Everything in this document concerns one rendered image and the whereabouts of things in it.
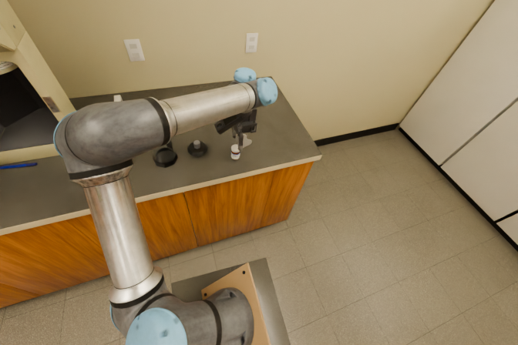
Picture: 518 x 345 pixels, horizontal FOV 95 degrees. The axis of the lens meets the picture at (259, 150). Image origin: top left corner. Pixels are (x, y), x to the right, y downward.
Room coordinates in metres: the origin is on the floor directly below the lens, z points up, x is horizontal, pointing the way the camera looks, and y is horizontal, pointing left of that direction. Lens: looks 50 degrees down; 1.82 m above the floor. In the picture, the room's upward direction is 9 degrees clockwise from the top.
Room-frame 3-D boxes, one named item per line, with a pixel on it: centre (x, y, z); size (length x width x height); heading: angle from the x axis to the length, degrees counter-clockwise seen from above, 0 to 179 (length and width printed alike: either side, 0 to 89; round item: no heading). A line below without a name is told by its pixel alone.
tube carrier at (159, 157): (0.61, 0.41, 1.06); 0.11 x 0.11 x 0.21
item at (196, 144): (0.68, 0.28, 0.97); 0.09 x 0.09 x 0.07
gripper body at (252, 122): (0.71, 0.08, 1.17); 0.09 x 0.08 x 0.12; 119
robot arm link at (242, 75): (0.70, 0.09, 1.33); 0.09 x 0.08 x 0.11; 156
